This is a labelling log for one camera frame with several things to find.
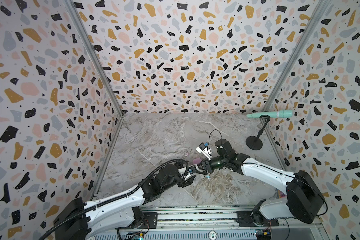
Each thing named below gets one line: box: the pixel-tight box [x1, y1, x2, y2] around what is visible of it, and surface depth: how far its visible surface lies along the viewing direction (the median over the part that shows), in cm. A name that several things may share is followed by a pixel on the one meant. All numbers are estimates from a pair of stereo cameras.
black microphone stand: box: [245, 114, 271, 151], surface depth 105 cm
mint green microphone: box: [246, 109, 293, 118], surface depth 81 cm
